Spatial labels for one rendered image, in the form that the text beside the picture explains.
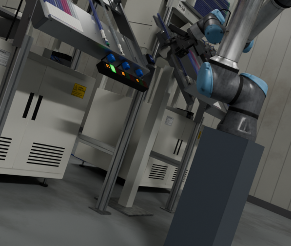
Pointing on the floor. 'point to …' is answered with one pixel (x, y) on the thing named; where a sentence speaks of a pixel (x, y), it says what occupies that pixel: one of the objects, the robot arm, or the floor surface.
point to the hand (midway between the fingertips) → (157, 54)
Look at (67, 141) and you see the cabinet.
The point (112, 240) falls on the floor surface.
